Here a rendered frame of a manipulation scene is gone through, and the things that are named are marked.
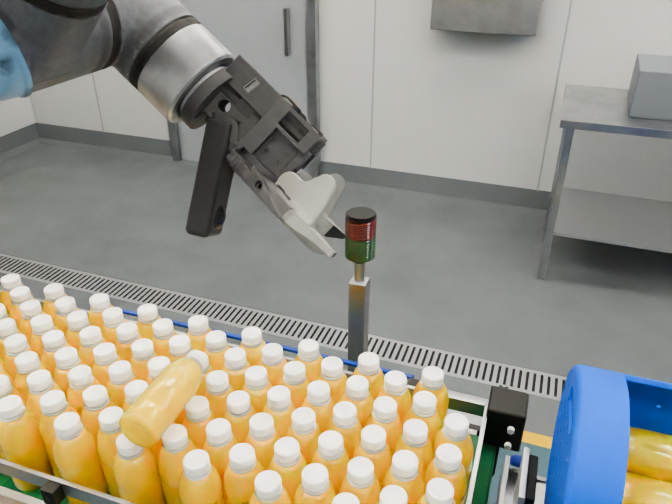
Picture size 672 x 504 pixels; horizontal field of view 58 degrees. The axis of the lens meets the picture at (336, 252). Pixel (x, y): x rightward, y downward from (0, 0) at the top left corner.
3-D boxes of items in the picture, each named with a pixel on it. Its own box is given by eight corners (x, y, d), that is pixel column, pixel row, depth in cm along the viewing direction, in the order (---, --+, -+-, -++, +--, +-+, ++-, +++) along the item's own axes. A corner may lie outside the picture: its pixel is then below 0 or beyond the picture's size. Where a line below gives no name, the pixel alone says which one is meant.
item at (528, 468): (522, 555, 94) (535, 501, 88) (506, 550, 95) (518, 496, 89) (527, 502, 103) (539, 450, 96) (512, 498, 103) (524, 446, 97)
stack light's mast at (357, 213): (369, 290, 127) (371, 221, 119) (340, 284, 129) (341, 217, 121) (377, 275, 132) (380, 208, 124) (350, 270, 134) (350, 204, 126)
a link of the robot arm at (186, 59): (123, 87, 56) (161, 99, 66) (161, 125, 56) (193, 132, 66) (188, 13, 55) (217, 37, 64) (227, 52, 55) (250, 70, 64)
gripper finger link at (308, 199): (356, 204, 51) (300, 143, 56) (306, 255, 51) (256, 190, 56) (372, 218, 53) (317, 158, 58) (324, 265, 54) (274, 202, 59)
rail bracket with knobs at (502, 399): (517, 465, 113) (525, 425, 108) (477, 455, 115) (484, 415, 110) (521, 428, 121) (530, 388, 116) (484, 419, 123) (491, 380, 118)
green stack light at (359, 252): (370, 265, 124) (371, 244, 122) (340, 260, 126) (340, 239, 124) (378, 250, 129) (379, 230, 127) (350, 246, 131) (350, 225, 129)
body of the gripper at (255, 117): (326, 142, 56) (231, 47, 56) (262, 208, 57) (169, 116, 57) (332, 145, 64) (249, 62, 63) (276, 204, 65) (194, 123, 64)
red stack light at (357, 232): (371, 244, 122) (371, 226, 120) (340, 239, 123) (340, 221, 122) (379, 230, 127) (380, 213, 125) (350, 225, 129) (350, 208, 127)
